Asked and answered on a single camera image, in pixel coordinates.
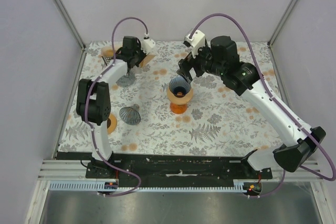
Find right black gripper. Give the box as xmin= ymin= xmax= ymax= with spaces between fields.
xmin=177 ymin=41 xmax=226 ymax=84

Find brown paper coffee filter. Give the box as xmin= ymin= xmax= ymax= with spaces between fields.
xmin=139 ymin=54 xmax=155 ymax=68

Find coffee filter package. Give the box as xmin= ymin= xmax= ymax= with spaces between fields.
xmin=100 ymin=46 xmax=122 ymax=66

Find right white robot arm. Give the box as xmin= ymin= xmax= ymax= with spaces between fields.
xmin=177 ymin=32 xmax=326 ymax=179

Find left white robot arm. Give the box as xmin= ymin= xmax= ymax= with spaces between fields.
xmin=76 ymin=36 xmax=155 ymax=178

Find grey glass dripper cone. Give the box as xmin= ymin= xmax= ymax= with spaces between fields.
xmin=119 ymin=104 xmax=141 ymax=125

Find orange glass carafe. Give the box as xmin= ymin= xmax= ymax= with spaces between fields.
xmin=170 ymin=103 xmax=187 ymax=114

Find floral tablecloth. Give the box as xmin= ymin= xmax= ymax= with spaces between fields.
xmin=58 ymin=40 xmax=297 ymax=158

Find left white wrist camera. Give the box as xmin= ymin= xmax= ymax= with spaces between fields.
xmin=141 ymin=33 xmax=156 ymax=54

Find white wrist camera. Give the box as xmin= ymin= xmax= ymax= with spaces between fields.
xmin=183 ymin=30 xmax=206 ymax=58
xmin=141 ymin=33 xmax=156 ymax=54

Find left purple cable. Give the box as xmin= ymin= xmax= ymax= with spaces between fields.
xmin=83 ymin=17 xmax=151 ymax=198

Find purple cable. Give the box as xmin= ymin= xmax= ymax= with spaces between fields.
xmin=190 ymin=13 xmax=336 ymax=199
xmin=83 ymin=17 xmax=151 ymax=198

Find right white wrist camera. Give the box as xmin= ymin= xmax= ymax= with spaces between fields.
xmin=183 ymin=30 xmax=206 ymax=58

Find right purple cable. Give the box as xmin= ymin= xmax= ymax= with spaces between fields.
xmin=190 ymin=13 xmax=336 ymax=199

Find black mounting base plate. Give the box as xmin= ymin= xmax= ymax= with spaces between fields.
xmin=86 ymin=154 xmax=272 ymax=187

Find aluminium frame rail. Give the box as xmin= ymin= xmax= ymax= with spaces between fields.
xmin=37 ymin=160 xmax=322 ymax=182

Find white slotted cable duct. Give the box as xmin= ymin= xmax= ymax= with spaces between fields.
xmin=49 ymin=180 xmax=252 ymax=193

